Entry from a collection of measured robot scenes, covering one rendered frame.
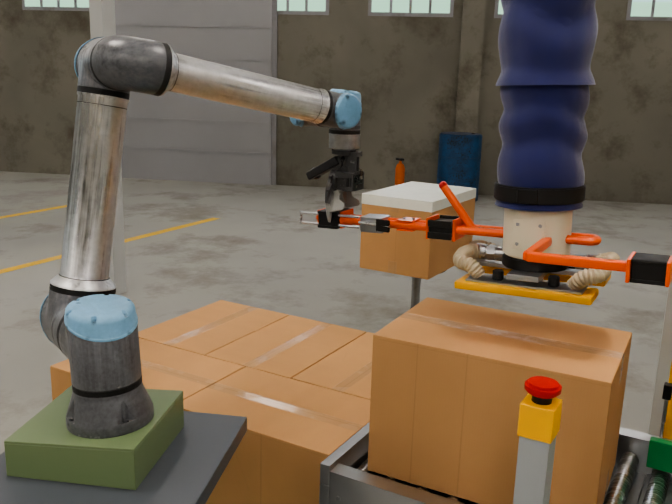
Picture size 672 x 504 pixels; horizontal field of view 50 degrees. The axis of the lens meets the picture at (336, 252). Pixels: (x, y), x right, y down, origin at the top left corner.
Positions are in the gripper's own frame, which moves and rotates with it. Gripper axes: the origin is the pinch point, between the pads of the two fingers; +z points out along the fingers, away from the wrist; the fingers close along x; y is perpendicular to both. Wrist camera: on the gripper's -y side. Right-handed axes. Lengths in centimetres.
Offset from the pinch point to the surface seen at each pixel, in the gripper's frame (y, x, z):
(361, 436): 19, -15, 59
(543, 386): 77, -52, 16
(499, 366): 59, -21, 27
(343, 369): -17, 38, 66
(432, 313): 31.1, 3.7, 25.4
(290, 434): -5, -15, 66
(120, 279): -287, 185, 109
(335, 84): -432, 746, -30
